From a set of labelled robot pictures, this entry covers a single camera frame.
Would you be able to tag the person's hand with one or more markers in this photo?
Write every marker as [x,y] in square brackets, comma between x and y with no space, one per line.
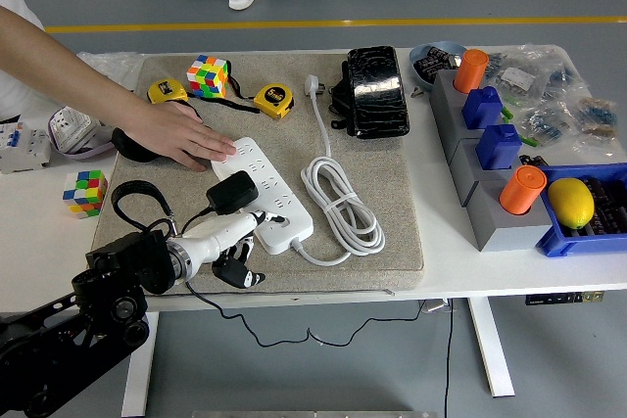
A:
[181,136]

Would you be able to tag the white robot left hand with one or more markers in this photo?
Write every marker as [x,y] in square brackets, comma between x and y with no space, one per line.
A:
[220,234]

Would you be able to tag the black plug adapter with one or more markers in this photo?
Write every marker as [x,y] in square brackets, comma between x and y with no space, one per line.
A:
[232,190]

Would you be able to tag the white power strip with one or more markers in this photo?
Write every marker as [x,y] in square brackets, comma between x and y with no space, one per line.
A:
[276,183]

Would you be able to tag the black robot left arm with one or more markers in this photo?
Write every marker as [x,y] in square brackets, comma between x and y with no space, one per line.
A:
[63,335]

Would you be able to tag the person's forearm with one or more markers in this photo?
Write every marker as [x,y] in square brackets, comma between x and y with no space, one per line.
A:
[63,70]

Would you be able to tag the plain yellow tape measure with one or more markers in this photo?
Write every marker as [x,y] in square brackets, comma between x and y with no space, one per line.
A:
[165,90]

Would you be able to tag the large bright puzzle cube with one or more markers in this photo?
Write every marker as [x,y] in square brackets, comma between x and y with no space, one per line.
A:
[207,75]

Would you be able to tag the purple band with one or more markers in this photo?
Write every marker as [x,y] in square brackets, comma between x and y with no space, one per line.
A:
[87,153]

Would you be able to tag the clear bag metal screws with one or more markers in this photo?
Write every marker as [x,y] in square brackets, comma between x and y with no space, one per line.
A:
[115,64]

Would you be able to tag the yellow tape measure 5m print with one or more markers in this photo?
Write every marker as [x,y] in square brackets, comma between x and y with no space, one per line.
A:
[273,100]

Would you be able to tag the white socket purple edge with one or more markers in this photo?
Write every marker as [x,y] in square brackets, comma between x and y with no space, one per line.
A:
[73,126]

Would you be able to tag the small puzzle cube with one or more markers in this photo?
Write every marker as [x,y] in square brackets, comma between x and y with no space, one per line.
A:
[85,193]

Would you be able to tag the white table leg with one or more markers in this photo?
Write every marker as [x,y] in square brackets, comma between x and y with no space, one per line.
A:
[139,364]
[491,349]

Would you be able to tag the white circuit breaker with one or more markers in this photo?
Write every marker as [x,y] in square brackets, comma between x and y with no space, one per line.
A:
[23,146]

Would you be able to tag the grey-brown mat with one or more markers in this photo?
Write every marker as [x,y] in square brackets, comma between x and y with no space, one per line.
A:
[382,242]

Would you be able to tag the glossy black cracked case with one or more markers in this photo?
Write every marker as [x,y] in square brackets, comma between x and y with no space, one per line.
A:
[378,90]

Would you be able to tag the small metal clip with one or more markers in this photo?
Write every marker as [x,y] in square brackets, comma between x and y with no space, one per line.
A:
[417,91]

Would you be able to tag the grey holder block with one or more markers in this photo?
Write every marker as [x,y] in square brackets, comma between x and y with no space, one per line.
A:
[451,129]
[439,82]
[464,163]
[508,237]

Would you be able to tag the light blue bowl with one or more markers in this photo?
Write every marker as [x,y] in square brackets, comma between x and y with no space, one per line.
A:
[420,52]

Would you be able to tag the blue peg block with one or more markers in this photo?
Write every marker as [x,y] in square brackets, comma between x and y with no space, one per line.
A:
[498,149]
[482,109]

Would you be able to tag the orange cylinder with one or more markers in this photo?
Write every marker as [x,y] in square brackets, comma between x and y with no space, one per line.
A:
[471,70]
[521,190]

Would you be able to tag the small green piece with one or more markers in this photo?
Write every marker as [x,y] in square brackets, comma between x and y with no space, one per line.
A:
[507,113]
[530,141]

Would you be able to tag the loose black capacitors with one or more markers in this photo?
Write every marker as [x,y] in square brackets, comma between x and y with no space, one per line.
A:
[532,161]

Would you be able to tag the clear bag white label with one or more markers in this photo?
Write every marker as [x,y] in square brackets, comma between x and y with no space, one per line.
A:
[516,79]

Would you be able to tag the blue plastic bin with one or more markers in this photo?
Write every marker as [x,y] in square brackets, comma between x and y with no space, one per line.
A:
[562,244]

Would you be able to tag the clear bag blue resistors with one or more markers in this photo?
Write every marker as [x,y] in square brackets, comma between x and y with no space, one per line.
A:
[545,125]
[596,117]
[561,76]

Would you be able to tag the black table control panel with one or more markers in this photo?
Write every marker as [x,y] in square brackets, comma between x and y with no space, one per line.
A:
[562,298]

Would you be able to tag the yellow lemon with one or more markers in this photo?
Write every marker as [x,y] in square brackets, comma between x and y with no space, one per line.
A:
[570,203]

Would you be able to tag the black capacitors row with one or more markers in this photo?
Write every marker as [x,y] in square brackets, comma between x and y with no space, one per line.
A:
[608,207]

